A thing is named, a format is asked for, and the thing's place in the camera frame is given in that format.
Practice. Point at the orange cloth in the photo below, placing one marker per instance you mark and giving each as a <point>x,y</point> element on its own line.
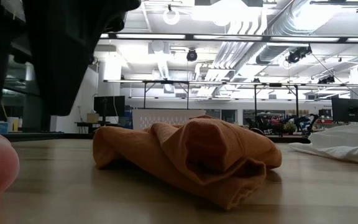
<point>182,155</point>

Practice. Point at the cardboard box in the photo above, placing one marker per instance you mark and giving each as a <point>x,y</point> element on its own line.
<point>92,117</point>

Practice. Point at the black computer monitor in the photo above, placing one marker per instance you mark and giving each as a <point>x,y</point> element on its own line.
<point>348,109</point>
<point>109,105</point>

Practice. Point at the blue bin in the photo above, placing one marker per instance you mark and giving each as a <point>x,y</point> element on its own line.
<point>2,127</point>

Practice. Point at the white round ceiling lamp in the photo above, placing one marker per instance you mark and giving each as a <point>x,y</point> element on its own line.
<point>171,17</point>

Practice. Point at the white plastic basket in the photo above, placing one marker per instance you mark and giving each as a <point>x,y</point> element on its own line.
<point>166,117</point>

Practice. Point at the small black ceiling spotlight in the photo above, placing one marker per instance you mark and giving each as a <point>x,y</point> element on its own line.
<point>326,80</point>
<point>192,55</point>

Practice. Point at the black background robot arms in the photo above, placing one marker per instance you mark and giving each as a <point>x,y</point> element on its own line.
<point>266,121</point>

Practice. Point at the large black ceiling spotlight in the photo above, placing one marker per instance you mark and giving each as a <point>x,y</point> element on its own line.
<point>298,54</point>

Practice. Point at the small background potted plant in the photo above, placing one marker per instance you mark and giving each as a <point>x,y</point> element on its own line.
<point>290,127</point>

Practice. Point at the white cloth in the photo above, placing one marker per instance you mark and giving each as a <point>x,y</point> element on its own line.
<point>340,143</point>

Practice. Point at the black aluminium table frame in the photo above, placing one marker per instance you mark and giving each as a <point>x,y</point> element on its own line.
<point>57,136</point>

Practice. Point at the black metal workstation frame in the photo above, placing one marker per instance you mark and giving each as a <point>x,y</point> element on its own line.
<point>166,82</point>
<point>275,84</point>

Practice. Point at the silver ventilation duct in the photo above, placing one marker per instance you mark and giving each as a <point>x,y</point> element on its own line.
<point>278,46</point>

